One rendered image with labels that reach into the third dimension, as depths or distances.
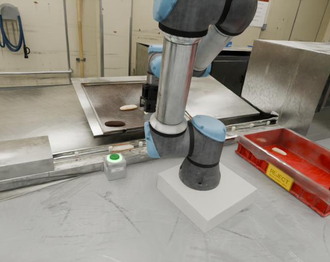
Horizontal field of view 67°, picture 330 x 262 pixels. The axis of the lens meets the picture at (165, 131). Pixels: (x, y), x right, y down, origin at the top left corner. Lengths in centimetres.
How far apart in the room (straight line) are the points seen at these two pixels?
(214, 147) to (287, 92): 88
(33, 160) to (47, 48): 381
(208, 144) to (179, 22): 39
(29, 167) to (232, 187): 71
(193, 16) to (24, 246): 71
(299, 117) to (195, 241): 100
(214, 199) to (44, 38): 415
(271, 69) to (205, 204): 106
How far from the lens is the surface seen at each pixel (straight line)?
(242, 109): 166
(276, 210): 101
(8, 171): 99
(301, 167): 133
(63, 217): 87
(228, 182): 95
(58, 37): 468
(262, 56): 172
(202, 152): 80
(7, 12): 456
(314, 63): 152
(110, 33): 453
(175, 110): 69
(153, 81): 103
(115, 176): 98
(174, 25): 58
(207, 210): 83
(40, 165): 98
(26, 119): 154
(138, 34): 502
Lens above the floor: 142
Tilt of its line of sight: 26 degrees down
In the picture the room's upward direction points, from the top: 6 degrees clockwise
